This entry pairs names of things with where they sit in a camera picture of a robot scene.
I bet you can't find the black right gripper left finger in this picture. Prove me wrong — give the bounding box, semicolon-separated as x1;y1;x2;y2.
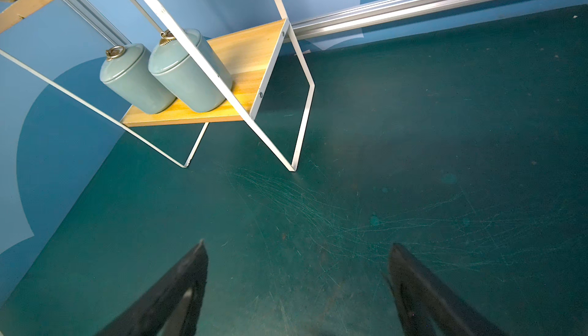
98;241;209;335

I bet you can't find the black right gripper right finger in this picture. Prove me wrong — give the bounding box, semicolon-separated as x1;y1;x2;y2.
388;243;505;335

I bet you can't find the grey-blue tea canister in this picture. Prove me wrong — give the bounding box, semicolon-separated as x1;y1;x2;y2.
100;44;176;114
148;30;225;113

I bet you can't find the white frame wooden shelf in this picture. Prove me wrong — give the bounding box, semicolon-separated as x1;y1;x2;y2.
1;0;315;172

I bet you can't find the horizontal aluminium rail back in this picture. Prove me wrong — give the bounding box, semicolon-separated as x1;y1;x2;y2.
288;0;588;42

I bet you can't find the left vertical aluminium post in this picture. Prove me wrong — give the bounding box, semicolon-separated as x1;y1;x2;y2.
62;0;131;45

